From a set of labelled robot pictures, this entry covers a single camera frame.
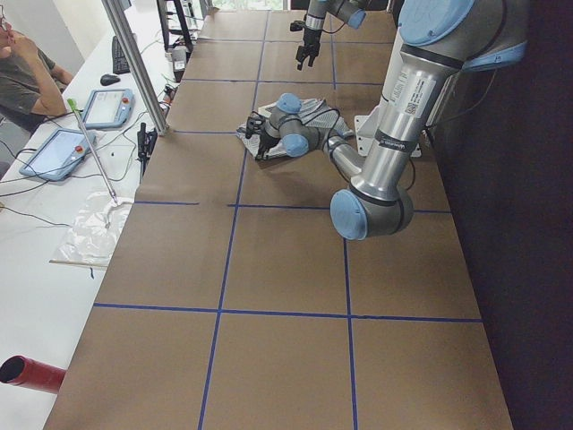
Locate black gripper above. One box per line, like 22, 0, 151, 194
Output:
245, 114, 280, 161
289, 20, 323, 71

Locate blue white striped polo shirt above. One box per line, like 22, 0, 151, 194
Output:
235, 93, 355, 160

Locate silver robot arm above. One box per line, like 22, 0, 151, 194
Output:
289, 0, 367, 71
243, 1, 529, 240

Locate black clamp tool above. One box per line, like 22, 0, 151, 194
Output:
137, 122, 158, 181

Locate black metal rack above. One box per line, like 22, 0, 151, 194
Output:
156, 0, 202, 54

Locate upper blue teach pendant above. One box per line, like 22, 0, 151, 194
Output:
82, 89, 134, 130

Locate blue teach pendant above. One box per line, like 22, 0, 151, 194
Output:
19, 128, 90, 182
82, 89, 134, 130

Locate black keyboard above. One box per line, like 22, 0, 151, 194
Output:
111, 36, 130, 75

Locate black computer mouse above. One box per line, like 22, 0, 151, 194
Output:
99, 73, 121, 86

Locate clear plastic bag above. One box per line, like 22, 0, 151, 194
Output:
49, 191, 134, 269

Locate green tipped grabber stick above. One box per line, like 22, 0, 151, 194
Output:
66, 99, 118, 205

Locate lower blue teach pendant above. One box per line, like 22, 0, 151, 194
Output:
19, 128, 90, 182

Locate seated person in grey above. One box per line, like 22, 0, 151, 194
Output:
0, 15, 73, 133

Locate red bottle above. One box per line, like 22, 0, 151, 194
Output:
1, 356, 66, 394

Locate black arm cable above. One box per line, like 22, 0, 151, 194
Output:
299, 107, 344, 131

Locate aluminium frame post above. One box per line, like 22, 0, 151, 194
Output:
102, 0, 168, 136

